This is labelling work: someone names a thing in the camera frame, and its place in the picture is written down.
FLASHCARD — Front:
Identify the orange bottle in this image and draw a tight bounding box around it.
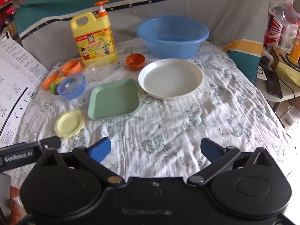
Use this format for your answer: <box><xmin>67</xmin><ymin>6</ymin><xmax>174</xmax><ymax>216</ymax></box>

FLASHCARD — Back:
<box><xmin>289</xmin><ymin>23</ymin><xmax>300</xmax><ymax>64</ymax></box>

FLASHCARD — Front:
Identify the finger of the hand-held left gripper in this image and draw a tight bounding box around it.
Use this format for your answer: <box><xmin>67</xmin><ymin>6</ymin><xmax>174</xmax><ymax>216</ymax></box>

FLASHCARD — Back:
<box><xmin>39</xmin><ymin>135</ymin><xmax>62</xmax><ymax>149</ymax></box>

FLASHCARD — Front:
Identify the white round plate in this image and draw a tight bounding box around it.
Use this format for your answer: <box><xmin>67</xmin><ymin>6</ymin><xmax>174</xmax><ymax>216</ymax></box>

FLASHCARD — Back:
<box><xmin>138</xmin><ymin>58</ymin><xmax>203</xmax><ymax>100</ymax></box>

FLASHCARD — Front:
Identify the white cup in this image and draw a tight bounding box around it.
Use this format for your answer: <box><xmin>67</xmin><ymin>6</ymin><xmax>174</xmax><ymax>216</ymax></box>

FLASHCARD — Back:
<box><xmin>285</xmin><ymin>105</ymin><xmax>300</xmax><ymax>126</ymax></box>

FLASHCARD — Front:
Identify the green square plate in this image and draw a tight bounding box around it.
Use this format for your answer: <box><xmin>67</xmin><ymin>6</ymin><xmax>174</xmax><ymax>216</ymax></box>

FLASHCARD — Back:
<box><xmin>87</xmin><ymin>79</ymin><xmax>141</xmax><ymax>121</ymax></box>

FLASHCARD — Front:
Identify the large blue plastic basin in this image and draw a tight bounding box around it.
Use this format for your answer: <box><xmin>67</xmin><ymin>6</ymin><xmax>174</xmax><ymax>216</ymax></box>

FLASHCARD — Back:
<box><xmin>136</xmin><ymin>16</ymin><xmax>209</xmax><ymax>59</ymax></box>

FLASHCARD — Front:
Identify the black cable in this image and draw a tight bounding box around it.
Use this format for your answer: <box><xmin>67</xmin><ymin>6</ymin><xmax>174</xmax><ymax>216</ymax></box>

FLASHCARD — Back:
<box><xmin>272</xmin><ymin>63</ymin><xmax>296</xmax><ymax>100</ymax></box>

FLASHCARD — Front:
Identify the clear plastic bowl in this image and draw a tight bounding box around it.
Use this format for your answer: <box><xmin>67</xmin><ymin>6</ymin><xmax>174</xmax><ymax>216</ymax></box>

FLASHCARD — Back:
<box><xmin>84</xmin><ymin>60</ymin><xmax>110</xmax><ymax>81</ymax></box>

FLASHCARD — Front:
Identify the person's left hand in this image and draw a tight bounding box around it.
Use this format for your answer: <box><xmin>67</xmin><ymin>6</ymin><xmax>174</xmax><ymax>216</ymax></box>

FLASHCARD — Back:
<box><xmin>10</xmin><ymin>186</ymin><xmax>26</xmax><ymax>217</ymax></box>

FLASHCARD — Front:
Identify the white printed instruction sheet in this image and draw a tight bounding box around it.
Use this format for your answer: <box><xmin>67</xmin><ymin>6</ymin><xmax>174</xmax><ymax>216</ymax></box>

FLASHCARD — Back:
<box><xmin>0</xmin><ymin>31</ymin><xmax>51</xmax><ymax>149</ymax></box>

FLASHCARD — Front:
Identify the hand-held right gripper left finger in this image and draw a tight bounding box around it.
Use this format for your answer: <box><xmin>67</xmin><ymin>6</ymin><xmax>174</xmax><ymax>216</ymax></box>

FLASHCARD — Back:
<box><xmin>35</xmin><ymin>137</ymin><xmax>125</xmax><ymax>188</ymax></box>

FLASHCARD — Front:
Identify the red snack package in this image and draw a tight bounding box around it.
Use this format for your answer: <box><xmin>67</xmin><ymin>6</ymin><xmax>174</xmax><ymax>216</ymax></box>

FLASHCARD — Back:
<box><xmin>265</xmin><ymin>14</ymin><xmax>284</xmax><ymax>50</ymax></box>

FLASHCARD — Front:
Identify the small yellow scalloped plate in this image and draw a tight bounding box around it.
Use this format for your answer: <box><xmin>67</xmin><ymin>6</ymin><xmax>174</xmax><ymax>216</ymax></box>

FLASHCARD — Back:
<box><xmin>54</xmin><ymin>109</ymin><xmax>85</xmax><ymax>138</ymax></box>

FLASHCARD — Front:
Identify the small dark orange bowl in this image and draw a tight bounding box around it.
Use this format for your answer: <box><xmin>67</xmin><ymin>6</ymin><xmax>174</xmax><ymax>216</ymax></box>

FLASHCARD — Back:
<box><xmin>126</xmin><ymin>53</ymin><xmax>146</xmax><ymax>70</ymax></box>

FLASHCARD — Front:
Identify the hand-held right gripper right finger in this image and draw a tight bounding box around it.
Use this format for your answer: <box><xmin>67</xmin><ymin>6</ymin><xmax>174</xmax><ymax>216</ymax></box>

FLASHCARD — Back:
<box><xmin>187</xmin><ymin>138</ymin><xmax>276</xmax><ymax>186</ymax></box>

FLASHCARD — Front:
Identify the white side table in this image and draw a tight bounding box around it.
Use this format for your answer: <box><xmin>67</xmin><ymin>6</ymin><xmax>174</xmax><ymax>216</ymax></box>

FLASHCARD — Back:
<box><xmin>254</xmin><ymin>75</ymin><xmax>300</xmax><ymax>104</ymax></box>

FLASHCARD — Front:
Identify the pale yellow box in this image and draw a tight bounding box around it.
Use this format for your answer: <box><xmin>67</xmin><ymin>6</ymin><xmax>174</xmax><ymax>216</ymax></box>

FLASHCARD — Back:
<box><xmin>272</xmin><ymin>46</ymin><xmax>300</xmax><ymax>80</ymax></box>

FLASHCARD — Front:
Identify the black flat device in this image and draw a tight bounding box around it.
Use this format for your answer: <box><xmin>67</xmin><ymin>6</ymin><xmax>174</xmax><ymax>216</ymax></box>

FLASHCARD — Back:
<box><xmin>265</xmin><ymin>71</ymin><xmax>283</xmax><ymax>99</ymax></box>

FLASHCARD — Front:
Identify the light orange toy cup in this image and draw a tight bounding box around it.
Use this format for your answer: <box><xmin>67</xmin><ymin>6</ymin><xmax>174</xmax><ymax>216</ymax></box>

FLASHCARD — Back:
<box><xmin>61</xmin><ymin>59</ymin><xmax>82</xmax><ymax>77</ymax></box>

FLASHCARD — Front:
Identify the clear plastic bag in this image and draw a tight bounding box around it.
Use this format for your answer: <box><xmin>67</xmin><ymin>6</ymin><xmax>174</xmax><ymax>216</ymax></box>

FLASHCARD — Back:
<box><xmin>268</xmin><ymin>0</ymin><xmax>300</xmax><ymax>52</ymax></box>

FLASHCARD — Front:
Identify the yellow detergent pump bottle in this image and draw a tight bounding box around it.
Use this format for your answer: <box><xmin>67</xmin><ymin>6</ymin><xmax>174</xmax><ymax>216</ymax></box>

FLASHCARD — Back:
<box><xmin>70</xmin><ymin>1</ymin><xmax>118</xmax><ymax>67</ymax></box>

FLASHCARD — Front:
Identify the white round device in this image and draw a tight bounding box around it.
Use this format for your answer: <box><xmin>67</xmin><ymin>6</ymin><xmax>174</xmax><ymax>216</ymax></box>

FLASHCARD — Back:
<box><xmin>255</xmin><ymin>66</ymin><xmax>267</xmax><ymax>82</ymax></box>

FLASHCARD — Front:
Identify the light orange toy pan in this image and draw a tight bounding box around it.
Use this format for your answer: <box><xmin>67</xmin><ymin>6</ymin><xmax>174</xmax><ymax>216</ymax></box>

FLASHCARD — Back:
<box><xmin>42</xmin><ymin>73</ymin><xmax>61</xmax><ymax>90</ymax></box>

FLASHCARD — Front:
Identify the white printed blanket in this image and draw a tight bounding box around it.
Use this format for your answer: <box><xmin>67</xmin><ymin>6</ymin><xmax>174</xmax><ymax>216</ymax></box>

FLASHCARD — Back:
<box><xmin>17</xmin><ymin>37</ymin><xmax>296</xmax><ymax>181</ymax></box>

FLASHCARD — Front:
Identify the grey teal striped bedsheet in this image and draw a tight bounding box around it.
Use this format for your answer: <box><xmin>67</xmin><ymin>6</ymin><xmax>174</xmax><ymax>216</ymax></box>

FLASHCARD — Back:
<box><xmin>14</xmin><ymin>0</ymin><xmax>272</xmax><ymax>85</ymax></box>

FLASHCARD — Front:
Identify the blue translucent bowl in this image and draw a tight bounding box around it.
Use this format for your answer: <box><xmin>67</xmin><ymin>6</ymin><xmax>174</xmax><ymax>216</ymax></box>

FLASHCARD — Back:
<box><xmin>57</xmin><ymin>73</ymin><xmax>86</xmax><ymax>101</ymax></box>

